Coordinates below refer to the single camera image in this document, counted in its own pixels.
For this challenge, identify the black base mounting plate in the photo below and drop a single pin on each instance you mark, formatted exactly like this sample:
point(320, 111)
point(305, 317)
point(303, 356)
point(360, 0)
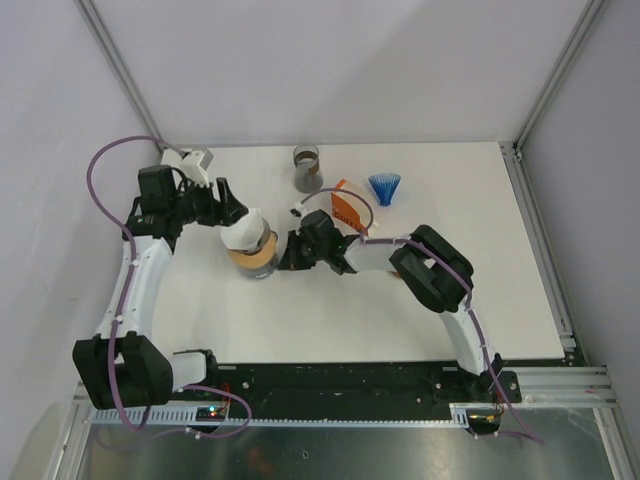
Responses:
point(391, 390)

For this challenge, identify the clear glass dripper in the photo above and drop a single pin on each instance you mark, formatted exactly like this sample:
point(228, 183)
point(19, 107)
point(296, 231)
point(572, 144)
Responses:
point(257, 236)

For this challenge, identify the orange coffee filter box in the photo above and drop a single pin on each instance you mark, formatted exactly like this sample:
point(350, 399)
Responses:
point(352, 206)

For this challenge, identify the white paper coffee filter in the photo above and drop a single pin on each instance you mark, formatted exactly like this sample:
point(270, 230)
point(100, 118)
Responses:
point(234, 237)

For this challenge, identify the blue glass dripper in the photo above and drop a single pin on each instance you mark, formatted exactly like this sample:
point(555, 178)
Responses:
point(384, 186)

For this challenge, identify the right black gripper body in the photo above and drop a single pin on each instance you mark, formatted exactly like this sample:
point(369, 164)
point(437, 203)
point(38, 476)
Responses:
point(306, 239)

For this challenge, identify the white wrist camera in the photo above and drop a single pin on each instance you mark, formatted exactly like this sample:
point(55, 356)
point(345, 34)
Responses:
point(194, 164)
point(299, 210)

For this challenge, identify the white slotted cable duct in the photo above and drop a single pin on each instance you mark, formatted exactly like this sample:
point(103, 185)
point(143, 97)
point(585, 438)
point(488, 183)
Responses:
point(210, 415)

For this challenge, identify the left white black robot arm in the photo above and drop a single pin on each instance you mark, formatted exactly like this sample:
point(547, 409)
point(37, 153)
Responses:
point(119, 365)

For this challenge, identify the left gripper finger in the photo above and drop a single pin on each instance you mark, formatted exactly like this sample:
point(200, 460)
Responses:
point(227, 218)
point(228, 201)

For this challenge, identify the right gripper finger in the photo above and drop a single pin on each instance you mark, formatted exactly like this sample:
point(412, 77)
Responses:
point(308, 259)
point(289, 258)

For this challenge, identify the glass carafe with brown band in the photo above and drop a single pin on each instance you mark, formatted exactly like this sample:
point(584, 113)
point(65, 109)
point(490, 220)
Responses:
point(308, 177)

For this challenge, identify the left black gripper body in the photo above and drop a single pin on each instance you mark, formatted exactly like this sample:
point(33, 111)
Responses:
point(195, 204)

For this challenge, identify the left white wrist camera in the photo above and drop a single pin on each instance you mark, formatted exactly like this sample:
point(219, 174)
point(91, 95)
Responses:
point(194, 164)

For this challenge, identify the glass server pitcher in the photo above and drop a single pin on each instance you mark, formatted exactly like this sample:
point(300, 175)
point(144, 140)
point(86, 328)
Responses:
point(258, 272)

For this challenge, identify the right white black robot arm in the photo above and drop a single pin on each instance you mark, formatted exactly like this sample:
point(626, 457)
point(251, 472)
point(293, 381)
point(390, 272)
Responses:
point(438, 276)

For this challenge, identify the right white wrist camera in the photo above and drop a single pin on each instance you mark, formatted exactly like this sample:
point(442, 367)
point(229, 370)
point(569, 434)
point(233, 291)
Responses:
point(299, 210)

